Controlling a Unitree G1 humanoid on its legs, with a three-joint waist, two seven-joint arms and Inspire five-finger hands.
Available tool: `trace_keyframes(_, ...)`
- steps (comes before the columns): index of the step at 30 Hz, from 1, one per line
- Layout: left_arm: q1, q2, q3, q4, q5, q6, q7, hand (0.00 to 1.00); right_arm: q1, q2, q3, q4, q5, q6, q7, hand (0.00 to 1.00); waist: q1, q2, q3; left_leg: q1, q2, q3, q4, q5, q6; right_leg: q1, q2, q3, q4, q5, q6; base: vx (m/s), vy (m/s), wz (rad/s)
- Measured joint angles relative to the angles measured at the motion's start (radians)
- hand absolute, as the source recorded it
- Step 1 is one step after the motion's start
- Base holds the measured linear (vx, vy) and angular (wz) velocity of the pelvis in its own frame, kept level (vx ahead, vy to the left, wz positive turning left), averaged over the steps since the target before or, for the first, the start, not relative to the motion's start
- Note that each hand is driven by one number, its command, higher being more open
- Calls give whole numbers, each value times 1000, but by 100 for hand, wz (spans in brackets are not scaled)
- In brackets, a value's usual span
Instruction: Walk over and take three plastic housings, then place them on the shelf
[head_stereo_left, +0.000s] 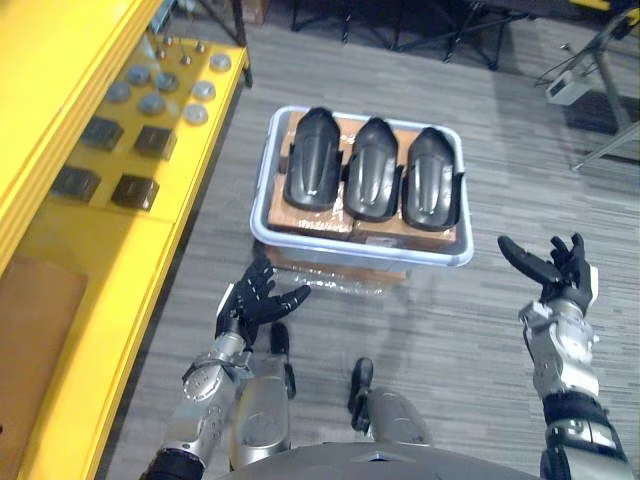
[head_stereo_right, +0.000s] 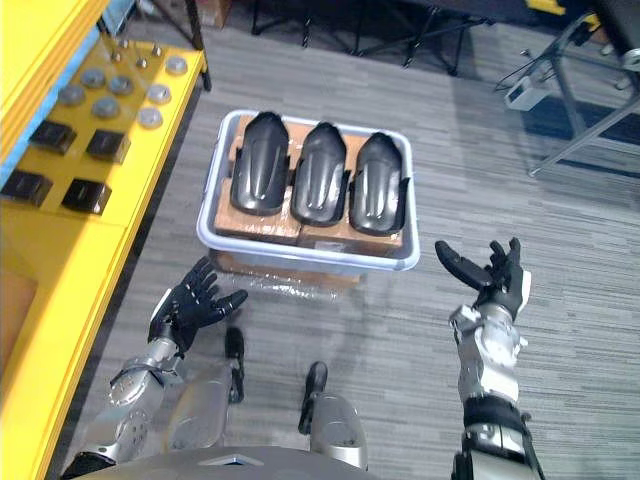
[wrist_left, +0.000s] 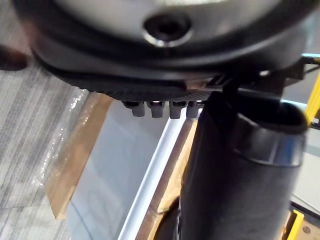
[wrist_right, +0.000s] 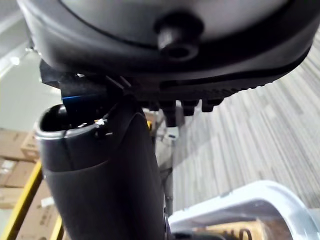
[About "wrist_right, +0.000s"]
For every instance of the yellow shelf beam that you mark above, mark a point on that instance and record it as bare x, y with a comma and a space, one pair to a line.
57, 228
23, 195

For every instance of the tan cardboard box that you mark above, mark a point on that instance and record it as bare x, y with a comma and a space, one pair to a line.
215, 228

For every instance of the brown cardboard box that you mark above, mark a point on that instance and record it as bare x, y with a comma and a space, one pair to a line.
17, 173
40, 217
10, 197
31, 147
11, 143

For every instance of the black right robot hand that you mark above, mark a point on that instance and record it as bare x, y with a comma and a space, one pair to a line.
105, 195

